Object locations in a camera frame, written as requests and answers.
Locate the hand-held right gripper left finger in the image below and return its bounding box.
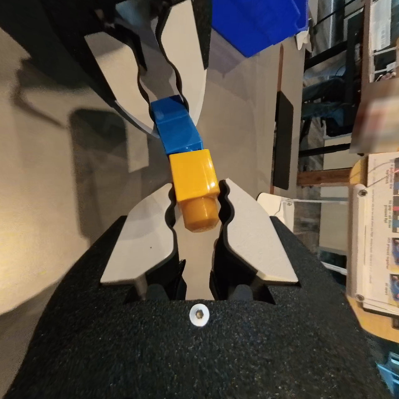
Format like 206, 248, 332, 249
100, 183, 177, 300

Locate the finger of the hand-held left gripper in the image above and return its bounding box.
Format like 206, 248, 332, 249
84, 32, 161, 140
155, 0, 209, 126

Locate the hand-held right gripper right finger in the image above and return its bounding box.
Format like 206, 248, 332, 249
212, 178, 302, 293

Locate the blue plastic bin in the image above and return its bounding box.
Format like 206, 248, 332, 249
211, 0, 310, 59

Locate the yellow mega block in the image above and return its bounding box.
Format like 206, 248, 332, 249
169, 149, 220, 233

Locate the black rubber strip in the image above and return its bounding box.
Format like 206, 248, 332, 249
272, 90, 294, 191

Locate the white crumpled paper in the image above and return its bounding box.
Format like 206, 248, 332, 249
294, 30, 310, 51

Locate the printed instruction sheet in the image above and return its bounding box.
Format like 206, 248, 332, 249
363, 153, 399, 331

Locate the brown top desk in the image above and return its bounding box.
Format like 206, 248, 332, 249
298, 9, 370, 158

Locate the wooden post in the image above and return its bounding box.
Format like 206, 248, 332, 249
296, 168, 354, 187

